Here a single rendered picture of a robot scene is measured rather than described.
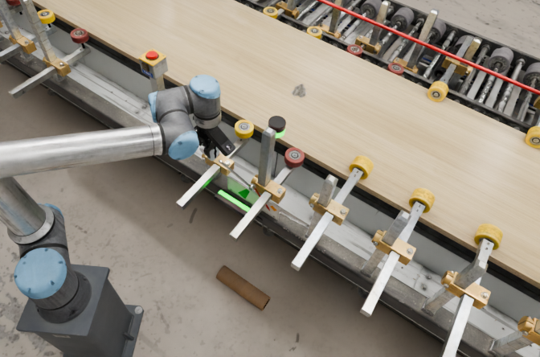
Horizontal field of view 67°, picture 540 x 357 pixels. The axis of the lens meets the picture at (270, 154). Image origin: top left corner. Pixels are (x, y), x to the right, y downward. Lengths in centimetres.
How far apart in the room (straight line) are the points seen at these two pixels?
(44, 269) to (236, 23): 146
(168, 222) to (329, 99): 122
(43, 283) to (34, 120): 187
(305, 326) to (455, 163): 112
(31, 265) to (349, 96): 141
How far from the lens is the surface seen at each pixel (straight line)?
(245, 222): 150
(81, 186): 277
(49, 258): 155
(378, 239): 144
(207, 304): 229
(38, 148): 111
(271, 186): 157
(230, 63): 200
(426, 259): 182
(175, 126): 115
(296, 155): 163
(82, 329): 173
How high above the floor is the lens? 219
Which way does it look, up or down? 52 degrees down
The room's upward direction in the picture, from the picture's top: 7 degrees clockwise
